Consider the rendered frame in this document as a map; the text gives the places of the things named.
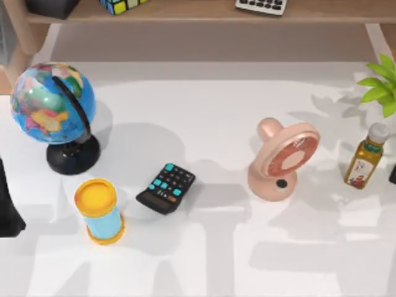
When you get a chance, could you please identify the black calculator with teal keys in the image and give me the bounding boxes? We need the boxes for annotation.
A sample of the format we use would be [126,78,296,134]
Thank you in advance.
[136,163,197,216]

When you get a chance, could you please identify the pink desk fan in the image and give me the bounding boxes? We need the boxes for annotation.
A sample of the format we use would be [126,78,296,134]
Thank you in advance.
[247,117,321,202]

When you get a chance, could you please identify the yellow and blue hourglass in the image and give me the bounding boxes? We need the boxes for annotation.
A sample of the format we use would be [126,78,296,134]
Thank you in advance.
[74,178,127,246]

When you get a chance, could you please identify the wooden shelf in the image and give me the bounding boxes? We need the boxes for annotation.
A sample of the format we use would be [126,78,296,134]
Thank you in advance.
[0,0,396,95]

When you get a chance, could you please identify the blue globe on black stand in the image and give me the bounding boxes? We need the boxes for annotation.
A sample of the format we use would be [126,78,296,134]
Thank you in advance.
[9,62,102,176]

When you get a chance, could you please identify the colourful puzzle cube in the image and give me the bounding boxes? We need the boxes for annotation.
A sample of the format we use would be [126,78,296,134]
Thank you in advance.
[98,0,149,15]

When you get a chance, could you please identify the yellow bottle with white cap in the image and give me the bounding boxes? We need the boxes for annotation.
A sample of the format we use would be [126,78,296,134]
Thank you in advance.
[343,122,390,189]

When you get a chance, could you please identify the green plant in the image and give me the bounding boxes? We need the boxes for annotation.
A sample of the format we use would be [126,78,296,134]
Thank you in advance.
[356,53,396,119]

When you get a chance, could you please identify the black box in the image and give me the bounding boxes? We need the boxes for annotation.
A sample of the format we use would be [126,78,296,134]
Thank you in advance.
[24,0,82,20]

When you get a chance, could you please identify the white keyboard with black frame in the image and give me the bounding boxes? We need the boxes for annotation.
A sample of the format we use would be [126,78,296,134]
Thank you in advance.
[234,0,287,16]

